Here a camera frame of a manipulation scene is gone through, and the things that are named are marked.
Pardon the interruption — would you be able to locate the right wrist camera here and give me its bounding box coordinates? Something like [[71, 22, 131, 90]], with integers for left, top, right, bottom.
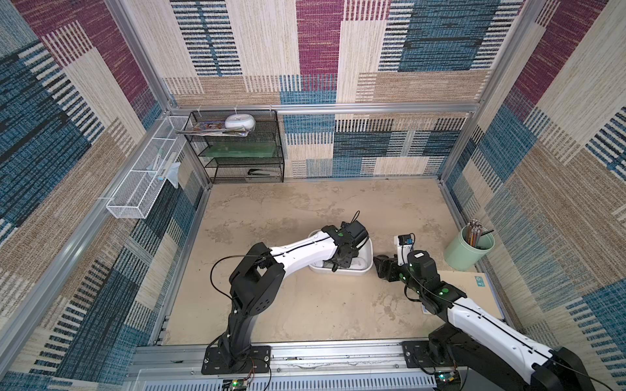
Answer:
[[394, 233, 416, 266]]

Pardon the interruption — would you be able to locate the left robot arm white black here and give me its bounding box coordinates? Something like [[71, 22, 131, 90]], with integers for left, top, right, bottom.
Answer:
[[217, 221, 369, 368]]

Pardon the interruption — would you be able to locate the white round device on shelf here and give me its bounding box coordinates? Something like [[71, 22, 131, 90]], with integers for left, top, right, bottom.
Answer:
[[224, 113, 256, 131]]

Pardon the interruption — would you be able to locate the magazine on shelf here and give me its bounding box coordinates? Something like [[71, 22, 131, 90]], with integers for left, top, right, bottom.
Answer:
[[178, 122, 249, 137]]

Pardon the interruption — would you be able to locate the white wire wall basket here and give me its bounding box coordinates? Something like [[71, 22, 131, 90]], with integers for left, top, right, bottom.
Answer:
[[107, 116, 187, 219]]

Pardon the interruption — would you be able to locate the green sheet on shelf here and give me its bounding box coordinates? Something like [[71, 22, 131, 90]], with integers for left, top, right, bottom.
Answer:
[[200, 142, 276, 158]]

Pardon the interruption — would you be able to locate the pencils bundle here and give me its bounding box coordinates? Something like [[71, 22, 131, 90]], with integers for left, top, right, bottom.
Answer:
[[465, 219, 493, 249]]

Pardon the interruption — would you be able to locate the black wire shelf rack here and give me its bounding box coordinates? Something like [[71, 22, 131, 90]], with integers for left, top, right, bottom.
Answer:
[[178, 109, 285, 185]]

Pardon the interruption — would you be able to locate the paper cone in basket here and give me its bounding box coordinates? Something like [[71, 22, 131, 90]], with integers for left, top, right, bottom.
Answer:
[[156, 157, 181, 188]]

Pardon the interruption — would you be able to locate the black stapler on shelf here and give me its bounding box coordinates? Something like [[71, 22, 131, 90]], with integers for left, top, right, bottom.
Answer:
[[247, 169, 280, 178]]

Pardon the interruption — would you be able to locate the white plastic storage box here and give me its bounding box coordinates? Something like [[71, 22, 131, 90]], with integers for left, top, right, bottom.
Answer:
[[309, 226, 373, 276]]

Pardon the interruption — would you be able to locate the green circuit board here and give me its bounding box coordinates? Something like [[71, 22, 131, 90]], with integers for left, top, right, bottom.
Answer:
[[221, 379, 249, 391]]

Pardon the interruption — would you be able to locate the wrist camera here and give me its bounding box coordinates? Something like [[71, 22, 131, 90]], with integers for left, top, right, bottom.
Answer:
[[394, 233, 416, 266], [341, 220, 369, 247]]

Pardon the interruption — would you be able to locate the green pencil cup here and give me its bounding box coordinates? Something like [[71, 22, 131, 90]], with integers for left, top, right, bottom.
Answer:
[[443, 226, 496, 271]]

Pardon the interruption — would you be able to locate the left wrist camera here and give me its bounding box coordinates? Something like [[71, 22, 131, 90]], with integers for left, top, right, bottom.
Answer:
[[341, 220, 369, 247]]

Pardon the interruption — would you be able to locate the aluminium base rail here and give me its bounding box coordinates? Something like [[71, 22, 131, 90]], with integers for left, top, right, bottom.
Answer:
[[121, 336, 490, 391]]

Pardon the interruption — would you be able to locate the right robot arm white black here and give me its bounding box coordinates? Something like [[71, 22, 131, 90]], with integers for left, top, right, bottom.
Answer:
[[373, 250, 593, 390]]

